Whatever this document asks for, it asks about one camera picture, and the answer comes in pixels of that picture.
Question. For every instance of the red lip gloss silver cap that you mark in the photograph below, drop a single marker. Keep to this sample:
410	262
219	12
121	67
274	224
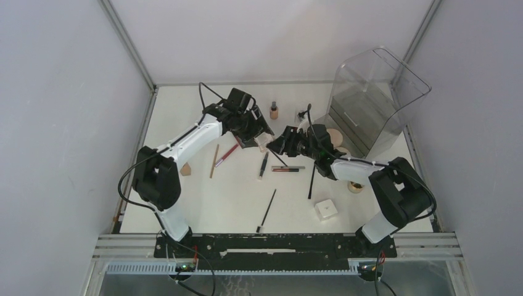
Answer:
226	155

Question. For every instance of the silver and red lip pencils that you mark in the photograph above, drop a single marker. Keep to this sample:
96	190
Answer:
287	168

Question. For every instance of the clear acrylic organizer box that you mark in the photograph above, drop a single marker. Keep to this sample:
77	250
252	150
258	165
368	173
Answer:
374	95

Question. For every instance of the round powder puff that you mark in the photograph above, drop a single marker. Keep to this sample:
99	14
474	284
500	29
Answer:
344	151
335	136

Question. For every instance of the black mounting rail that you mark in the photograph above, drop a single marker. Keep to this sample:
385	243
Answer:
273	252

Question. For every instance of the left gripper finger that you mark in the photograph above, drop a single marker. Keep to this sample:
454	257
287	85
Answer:
260	121
245	143

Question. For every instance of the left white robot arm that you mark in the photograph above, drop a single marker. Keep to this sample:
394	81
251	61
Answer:
157	170

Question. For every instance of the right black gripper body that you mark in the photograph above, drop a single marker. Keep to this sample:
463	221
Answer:
299	143

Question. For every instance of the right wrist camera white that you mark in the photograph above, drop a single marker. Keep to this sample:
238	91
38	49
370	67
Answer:
304	124

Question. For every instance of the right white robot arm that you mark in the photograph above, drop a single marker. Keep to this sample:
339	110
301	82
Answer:
402	196

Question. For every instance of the black makeup brush right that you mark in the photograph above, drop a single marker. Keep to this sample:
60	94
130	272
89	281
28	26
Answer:
312	180

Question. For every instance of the black concealer tube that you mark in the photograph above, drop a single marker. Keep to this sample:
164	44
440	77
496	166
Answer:
263	166

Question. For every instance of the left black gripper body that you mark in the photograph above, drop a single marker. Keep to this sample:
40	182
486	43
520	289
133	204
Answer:
247	126

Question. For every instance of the black makeup brush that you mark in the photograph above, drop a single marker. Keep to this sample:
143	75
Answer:
261	225
312	180

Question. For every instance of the black makeup brush front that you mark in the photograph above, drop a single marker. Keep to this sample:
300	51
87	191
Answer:
261	225

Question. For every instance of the square foundation bottle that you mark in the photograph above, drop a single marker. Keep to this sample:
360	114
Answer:
185	170

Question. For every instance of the gold eyebrow pencil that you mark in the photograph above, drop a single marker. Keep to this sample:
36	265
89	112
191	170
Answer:
214	161

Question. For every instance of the gold round jar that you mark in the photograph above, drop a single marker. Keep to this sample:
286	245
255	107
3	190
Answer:
355	188

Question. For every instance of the clear eyeshadow palette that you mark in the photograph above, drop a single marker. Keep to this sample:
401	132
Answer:
263	140

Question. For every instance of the white cube box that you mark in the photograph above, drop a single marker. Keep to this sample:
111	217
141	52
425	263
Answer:
325	209

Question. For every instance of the foundation bottle with pump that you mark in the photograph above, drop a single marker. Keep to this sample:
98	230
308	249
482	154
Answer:
274	111

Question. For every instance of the thin black liner pencil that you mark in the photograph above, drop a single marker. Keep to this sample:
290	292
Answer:
279	158

